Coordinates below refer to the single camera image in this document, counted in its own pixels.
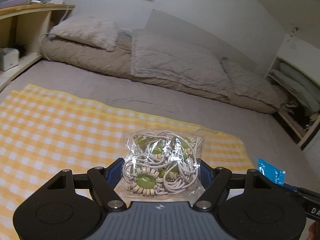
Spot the white tissue box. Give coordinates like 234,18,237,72
0,48,20,71

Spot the wooden low shelf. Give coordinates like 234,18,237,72
1,4,75,89

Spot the small blue sachet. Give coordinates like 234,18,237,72
258,158,286,186

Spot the purple flat box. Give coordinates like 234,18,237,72
0,0,29,9

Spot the fluffy white pillow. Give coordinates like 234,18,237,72
50,16,118,52

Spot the person left hand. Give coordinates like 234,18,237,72
307,222,320,240

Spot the beige folded mattress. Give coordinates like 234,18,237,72
41,34,279,113

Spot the folded grey bedding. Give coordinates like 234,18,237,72
268,62,319,114

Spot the grey quilted pillow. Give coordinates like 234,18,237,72
221,58,288,108

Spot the right side shelf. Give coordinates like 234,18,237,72
266,34,319,149

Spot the folded grey quilt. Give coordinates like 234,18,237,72
131,30,232,99

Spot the yellow checkered blanket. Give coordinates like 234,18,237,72
1,84,253,239

